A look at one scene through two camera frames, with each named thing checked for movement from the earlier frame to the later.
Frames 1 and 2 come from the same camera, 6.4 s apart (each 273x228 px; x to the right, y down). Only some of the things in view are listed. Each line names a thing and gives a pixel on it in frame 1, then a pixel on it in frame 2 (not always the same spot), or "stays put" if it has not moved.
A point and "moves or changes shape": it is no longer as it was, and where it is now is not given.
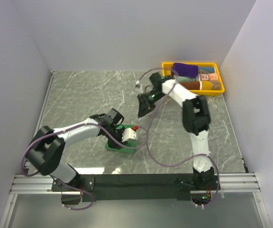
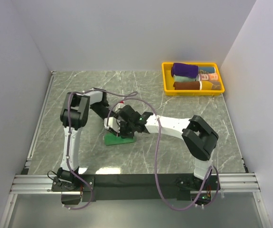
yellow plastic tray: [166, 71] stays put
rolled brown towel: [192, 85] stays put
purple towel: [185, 70] stays put
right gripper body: [154, 96] to [127, 130]
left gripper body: [117, 134] to [101, 111]
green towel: [129, 147] moves or changes shape
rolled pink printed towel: [209, 76] stays put
